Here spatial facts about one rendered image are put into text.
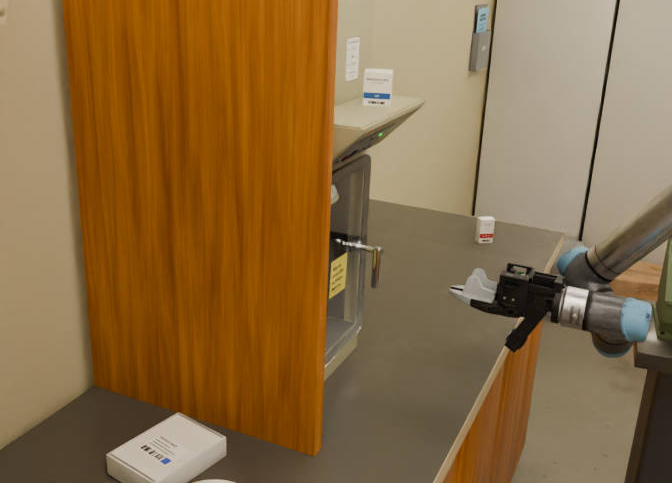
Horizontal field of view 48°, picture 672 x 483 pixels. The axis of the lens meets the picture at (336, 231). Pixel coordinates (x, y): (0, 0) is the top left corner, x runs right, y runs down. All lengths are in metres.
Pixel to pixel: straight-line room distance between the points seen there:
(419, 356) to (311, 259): 0.57
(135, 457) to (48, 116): 0.60
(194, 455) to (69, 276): 0.43
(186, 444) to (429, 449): 0.43
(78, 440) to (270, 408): 0.35
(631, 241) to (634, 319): 0.15
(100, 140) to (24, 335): 0.38
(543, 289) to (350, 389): 0.43
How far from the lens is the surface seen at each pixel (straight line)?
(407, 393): 1.56
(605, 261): 1.53
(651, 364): 1.89
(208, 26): 1.21
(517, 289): 1.44
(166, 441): 1.35
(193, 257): 1.32
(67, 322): 1.54
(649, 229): 1.48
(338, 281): 1.49
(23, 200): 1.40
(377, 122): 1.25
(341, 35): 1.37
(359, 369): 1.63
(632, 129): 4.27
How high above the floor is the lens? 1.76
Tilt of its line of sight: 20 degrees down
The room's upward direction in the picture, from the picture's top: 2 degrees clockwise
